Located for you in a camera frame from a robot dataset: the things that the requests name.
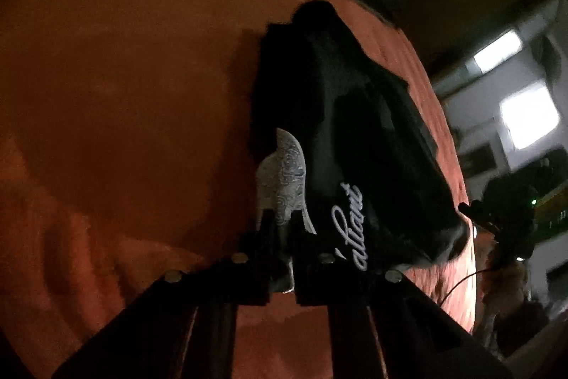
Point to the black printed t-shirt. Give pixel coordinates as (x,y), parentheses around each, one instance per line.
(355,139)

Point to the bright window pane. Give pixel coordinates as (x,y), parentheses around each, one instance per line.
(528,117)
(497,50)

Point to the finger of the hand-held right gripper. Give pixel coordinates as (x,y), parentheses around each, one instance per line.
(469,214)

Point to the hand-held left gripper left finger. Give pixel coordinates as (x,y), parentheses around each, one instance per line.
(257,268)

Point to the person's right forearm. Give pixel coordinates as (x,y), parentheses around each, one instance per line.
(506,281)

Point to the brown wooden door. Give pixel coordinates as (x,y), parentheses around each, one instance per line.
(466,6)

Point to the orange blanket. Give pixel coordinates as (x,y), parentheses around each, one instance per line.
(111,95)

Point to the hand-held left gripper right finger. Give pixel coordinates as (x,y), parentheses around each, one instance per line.
(306,272)

